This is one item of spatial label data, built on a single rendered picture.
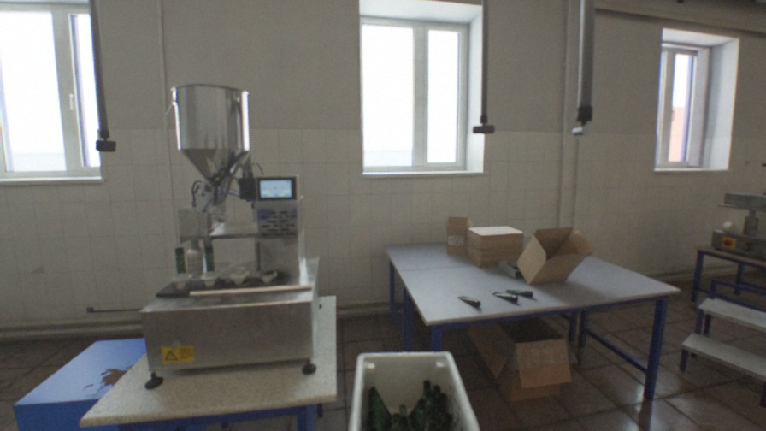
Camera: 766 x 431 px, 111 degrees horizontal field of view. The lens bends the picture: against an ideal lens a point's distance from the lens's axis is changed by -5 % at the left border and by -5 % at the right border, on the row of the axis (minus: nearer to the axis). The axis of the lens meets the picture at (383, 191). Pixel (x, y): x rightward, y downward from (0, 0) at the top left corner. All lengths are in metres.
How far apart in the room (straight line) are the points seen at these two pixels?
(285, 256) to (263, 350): 0.36
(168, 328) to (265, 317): 0.33
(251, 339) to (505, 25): 3.24
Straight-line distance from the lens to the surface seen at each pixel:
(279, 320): 1.19
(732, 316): 3.29
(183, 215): 1.44
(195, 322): 1.27
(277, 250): 1.32
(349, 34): 2.90
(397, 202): 2.75
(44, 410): 1.90
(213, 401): 1.26
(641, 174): 4.37
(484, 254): 2.22
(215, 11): 3.11
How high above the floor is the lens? 1.53
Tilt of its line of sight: 6 degrees down
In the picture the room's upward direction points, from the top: straight up
